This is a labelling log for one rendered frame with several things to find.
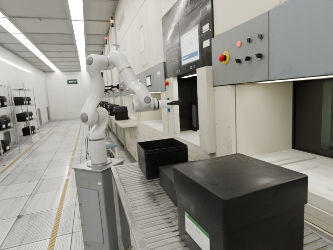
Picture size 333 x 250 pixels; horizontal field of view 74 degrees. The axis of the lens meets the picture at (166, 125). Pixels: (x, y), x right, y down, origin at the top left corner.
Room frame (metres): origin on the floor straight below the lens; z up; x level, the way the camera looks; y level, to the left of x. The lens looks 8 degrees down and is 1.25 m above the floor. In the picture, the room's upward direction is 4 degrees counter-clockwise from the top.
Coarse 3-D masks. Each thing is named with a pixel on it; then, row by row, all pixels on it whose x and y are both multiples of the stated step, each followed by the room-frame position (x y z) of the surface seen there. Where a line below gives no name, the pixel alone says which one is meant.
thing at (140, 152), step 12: (144, 144) 1.54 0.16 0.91; (156, 144) 1.56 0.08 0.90; (168, 144) 1.59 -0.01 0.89; (180, 144) 1.46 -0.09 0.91; (144, 156) 1.28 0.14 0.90; (156, 156) 1.28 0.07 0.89; (168, 156) 1.31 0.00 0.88; (180, 156) 1.33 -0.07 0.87; (144, 168) 1.31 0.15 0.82; (156, 168) 1.28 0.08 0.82
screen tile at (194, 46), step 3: (189, 36) 1.64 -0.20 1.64; (192, 36) 1.60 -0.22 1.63; (195, 36) 1.56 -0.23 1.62; (189, 39) 1.65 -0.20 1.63; (192, 39) 1.60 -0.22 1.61; (195, 39) 1.56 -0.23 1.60; (189, 42) 1.65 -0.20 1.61; (195, 42) 1.56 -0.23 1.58; (192, 45) 1.61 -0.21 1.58; (195, 45) 1.56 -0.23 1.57; (192, 48) 1.61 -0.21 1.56; (195, 48) 1.57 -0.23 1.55
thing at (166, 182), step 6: (186, 162) 1.23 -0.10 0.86; (162, 168) 1.15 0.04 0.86; (168, 168) 1.14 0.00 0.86; (162, 174) 1.11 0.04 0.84; (168, 174) 1.06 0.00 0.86; (162, 180) 1.12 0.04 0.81; (168, 180) 1.01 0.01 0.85; (162, 186) 1.13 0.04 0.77; (168, 186) 1.02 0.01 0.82; (168, 192) 1.02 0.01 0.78; (174, 192) 0.94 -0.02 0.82; (174, 198) 0.94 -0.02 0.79; (174, 204) 0.94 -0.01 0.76
